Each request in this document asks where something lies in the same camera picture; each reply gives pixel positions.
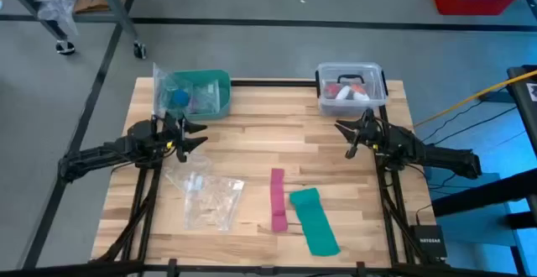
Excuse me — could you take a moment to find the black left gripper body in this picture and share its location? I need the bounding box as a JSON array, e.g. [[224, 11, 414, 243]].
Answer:
[[150, 112, 189, 164]]

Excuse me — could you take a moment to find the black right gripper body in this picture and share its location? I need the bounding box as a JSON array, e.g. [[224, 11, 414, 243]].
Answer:
[[345, 107, 385, 159]]

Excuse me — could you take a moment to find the clear plastic zip bag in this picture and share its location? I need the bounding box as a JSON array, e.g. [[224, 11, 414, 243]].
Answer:
[[162, 154, 216, 195], [183, 175, 246, 233]]

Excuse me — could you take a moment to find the green elastic bandage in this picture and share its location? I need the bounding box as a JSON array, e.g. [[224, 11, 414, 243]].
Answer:
[[289, 187, 341, 258]]

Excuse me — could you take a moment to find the magenta elastic bandage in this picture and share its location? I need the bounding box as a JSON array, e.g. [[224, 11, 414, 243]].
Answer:
[[270, 168, 289, 233]]

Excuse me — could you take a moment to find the white bandage roll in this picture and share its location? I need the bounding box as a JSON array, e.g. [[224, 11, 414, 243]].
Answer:
[[335, 86, 371, 102]]

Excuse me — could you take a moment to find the blue bandage roll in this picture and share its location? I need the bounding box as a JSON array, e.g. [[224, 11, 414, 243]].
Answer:
[[172, 88, 190, 107]]

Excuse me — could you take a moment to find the red bandage roll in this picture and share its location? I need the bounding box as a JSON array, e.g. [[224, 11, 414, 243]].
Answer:
[[324, 83, 343, 100]]

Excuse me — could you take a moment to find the clear lidded storage box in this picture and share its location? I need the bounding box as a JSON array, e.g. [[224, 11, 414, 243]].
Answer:
[[315, 61, 389, 118]]

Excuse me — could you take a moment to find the clear bag with rolls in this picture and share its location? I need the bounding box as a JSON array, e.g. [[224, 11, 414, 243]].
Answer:
[[152, 62, 222, 121]]

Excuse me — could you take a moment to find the green plastic bin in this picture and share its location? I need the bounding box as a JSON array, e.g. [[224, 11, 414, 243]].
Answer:
[[161, 69, 232, 122]]

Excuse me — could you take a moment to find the black caster wheel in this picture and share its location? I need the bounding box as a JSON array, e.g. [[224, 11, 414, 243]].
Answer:
[[133, 40, 148, 60], [55, 39, 77, 56]]

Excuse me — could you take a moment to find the black metal crossbeam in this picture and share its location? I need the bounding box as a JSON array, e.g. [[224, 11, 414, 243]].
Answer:
[[431, 169, 537, 218]]

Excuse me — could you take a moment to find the crumpled clear plastic wrap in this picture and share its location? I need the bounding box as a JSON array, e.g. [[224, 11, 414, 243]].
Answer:
[[36, 0, 81, 35]]

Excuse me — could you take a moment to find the black aluminium rail frame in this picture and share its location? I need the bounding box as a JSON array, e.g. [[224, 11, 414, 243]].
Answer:
[[0, 78, 537, 277]]

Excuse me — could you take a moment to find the black floor cable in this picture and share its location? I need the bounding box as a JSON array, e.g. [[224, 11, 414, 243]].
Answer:
[[419, 105, 519, 146]]

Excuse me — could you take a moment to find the yellow cable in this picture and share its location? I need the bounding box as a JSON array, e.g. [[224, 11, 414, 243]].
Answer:
[[413, 70, 537, 128]]

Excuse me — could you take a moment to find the black Netgear network switch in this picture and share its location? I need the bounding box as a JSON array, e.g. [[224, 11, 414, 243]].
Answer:
[[409, 224, 449, 259]]

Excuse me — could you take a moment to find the grey metal cart frame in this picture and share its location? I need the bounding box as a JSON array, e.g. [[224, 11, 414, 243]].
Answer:
[[0, 0, 148, 60]]

